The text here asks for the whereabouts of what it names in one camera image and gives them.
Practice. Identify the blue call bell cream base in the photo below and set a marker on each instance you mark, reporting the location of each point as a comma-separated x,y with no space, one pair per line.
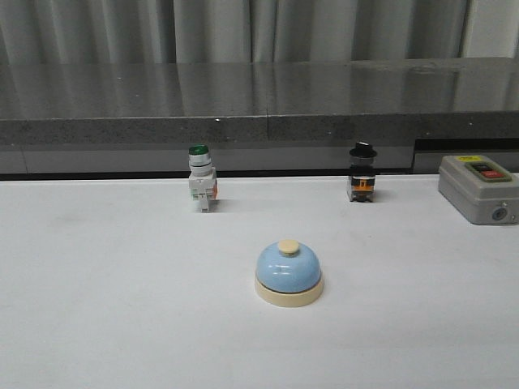
288,274

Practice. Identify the grey granite counter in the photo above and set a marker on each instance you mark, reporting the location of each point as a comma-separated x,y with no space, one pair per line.
295,118

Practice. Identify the grey curtain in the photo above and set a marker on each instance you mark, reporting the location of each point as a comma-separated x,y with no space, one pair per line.
76,32

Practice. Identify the green push button switch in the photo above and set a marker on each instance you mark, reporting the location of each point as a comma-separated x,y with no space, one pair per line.
203,178

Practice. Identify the black rotary selector switch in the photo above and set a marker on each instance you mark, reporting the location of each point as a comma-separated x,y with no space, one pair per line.
361,181

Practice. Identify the grey on off switch box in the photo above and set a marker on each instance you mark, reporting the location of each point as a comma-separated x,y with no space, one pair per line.
480,189

